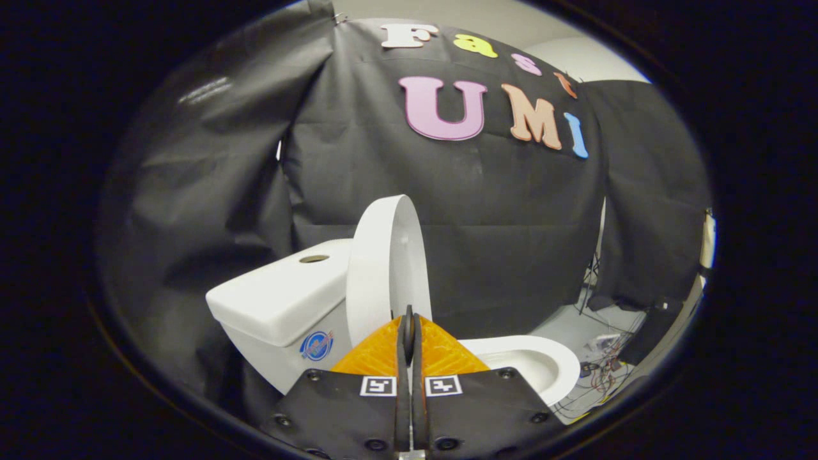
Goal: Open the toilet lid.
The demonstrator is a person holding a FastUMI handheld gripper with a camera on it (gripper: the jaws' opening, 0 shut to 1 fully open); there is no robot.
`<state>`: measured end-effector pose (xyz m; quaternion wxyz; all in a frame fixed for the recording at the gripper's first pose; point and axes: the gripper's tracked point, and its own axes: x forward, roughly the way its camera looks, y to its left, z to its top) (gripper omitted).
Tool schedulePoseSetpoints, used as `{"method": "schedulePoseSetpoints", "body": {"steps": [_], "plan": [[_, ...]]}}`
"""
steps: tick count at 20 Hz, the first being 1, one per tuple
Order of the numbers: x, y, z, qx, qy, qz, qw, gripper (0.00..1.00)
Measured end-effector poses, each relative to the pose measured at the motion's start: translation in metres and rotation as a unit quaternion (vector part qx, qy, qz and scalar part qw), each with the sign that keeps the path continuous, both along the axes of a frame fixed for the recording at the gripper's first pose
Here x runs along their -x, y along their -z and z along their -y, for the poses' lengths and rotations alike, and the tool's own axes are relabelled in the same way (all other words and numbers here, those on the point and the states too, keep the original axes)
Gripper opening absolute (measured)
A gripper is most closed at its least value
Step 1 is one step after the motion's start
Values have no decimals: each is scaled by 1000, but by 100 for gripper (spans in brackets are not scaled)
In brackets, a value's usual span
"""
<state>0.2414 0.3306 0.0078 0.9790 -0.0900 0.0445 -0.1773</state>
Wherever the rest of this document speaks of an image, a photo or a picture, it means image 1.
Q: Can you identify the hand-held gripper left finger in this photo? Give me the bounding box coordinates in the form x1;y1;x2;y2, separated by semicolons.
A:
265;305;413;460

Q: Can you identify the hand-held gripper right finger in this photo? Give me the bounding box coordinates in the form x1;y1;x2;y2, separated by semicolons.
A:
412;305;566;460

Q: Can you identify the white toilet lid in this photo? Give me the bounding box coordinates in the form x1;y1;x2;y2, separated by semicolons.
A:
346;194;433;349

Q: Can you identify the black backdrop stand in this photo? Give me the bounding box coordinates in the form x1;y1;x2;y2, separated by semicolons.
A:
578;198;608;317

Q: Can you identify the black backdrop cloth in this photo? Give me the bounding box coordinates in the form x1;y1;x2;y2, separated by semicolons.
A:
96;0;713;422

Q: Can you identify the tangle of floor cables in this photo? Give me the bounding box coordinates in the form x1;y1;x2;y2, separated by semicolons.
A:
553;332;633;422

